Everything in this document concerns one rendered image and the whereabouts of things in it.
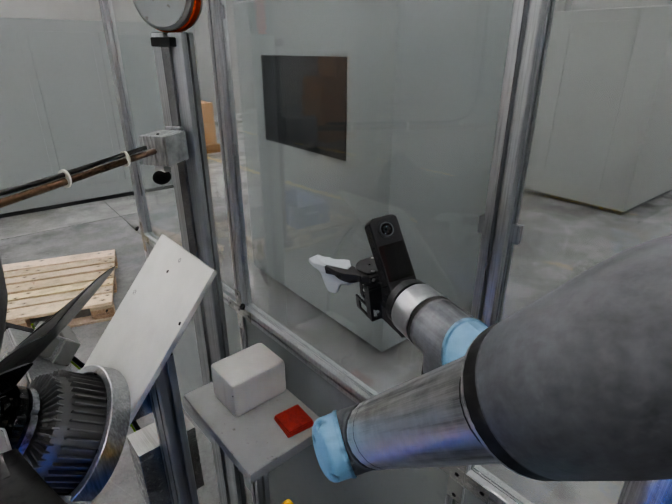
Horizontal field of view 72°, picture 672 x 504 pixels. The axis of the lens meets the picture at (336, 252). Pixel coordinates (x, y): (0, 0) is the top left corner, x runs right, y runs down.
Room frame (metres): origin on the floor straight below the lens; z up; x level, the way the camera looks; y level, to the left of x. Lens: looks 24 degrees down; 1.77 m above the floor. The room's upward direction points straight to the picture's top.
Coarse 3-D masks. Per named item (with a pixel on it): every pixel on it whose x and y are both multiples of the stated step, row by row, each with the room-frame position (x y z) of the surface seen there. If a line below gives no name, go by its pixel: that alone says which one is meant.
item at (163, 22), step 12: (144, 0) 1.21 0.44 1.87; (156, 0) 1.20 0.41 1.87; (168, 0) 1.19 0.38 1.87; (180, 0) 1.18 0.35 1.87; (192, 0) 1.19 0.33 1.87; (144, 12) 1.21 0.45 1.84; (156, 12) 1.20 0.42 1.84; (168, 12) 1.19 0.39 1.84; (180, 12) 1.19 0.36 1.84; (192, 12) 1.20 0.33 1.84; (156, 24) 1.20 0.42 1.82; (168, 24) 1.19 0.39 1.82; (180, 24) 1.19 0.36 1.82; (192, 24) 1.23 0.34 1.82
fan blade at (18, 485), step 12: (0, 456) 0.52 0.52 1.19; (12, 456) 0.53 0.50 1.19; (0, 468) 0.50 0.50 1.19; (12, 468) 0.50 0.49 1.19; (24, 468) 0.50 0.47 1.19; (0, 480) 0.48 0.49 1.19; (12, 480) 0.48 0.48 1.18; (24, 480) 0.48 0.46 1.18; (36, 480) 0.48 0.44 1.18; (0, 492) 0.46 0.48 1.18; (12, 492) 0.46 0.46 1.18; (24, 492) 0.46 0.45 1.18; (36, 492) 0.46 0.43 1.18; (48, 492) 0.46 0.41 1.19
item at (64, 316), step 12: (108, 276) 0.74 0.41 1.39; (96, 288) 0.71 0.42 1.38; (72, 300) 0.60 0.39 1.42; (84, 300) 0.70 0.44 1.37; (60, 312) 0.57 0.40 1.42; (72, 312) 0.68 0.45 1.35; (48, 324) 0.55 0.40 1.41; (60, 324) 0.67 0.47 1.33; (36, 336) 0.54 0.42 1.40; (48, 336) 0.66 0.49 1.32; (24, 348) 0.61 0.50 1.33; (36, 348) 0.65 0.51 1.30; (12, 360) 0.61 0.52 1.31; (24, 360) 0.65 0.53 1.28; (0, 372) 0.61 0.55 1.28
